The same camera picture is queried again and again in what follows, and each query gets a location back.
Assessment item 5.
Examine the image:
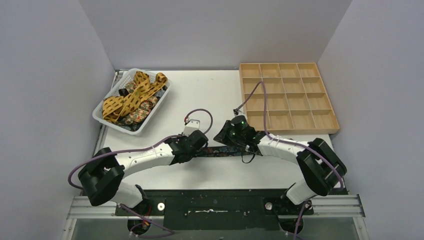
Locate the white plastic basket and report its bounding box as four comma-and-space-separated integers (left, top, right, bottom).
92, 68, 172, 136

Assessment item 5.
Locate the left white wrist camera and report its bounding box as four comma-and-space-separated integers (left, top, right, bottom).
182, 119, 200, 136

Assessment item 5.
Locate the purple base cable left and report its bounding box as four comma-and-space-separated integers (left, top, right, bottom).
119, 203, 176, 239

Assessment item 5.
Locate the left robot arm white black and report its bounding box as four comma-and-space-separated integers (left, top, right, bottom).
78, 130, 208, 215

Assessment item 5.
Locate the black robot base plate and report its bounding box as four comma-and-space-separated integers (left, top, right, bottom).
135, 189, 314, 232

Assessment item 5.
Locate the thin black cable loop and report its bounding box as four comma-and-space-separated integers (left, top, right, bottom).
241, 150, 258, 165

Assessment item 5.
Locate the wooden compartment tray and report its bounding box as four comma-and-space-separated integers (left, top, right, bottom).
237, 62, 340, 135

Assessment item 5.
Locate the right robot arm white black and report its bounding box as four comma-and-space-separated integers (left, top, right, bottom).
213, 115, 347, 205

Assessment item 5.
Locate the beige floral tie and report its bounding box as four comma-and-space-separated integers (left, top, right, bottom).
116, 80, 166, 125

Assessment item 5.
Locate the dark floral tie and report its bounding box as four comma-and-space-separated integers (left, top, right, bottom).
195, 146, 254, 158

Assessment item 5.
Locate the yellow patterned tie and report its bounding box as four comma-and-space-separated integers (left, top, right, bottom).
101, 70, 168, 124

